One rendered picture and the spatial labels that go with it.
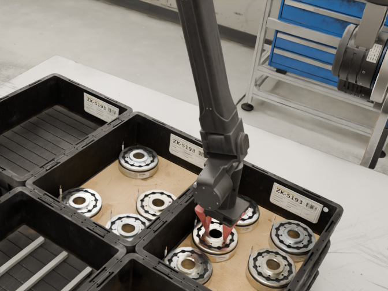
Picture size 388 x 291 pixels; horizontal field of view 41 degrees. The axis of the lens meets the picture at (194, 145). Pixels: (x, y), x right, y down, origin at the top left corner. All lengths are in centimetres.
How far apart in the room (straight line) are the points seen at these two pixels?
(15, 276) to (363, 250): 88
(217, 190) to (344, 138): 231
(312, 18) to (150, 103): 133
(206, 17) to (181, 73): 271
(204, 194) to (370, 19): 62
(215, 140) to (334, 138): 225
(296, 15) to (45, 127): 180
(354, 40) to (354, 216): 51
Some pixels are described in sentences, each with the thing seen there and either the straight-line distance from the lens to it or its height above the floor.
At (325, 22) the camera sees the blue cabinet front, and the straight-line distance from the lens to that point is 294.
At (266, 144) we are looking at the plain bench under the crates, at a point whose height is 70.
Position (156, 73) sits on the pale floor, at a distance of 354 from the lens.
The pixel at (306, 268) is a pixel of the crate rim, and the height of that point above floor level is 93.
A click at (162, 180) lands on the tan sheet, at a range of 134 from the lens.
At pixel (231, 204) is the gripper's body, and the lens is 108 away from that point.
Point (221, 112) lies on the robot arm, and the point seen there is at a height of 119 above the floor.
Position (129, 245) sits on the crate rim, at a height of 93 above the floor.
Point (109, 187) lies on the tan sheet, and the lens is 131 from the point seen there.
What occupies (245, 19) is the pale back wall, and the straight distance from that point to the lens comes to 404.
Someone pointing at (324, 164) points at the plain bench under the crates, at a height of 70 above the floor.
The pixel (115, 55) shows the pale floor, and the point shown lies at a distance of 373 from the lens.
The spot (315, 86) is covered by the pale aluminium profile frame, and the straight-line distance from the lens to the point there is 306.
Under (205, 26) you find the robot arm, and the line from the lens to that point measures 87.
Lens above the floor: 169
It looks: 36 degrees down
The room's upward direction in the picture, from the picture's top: 8 degrees clockwise
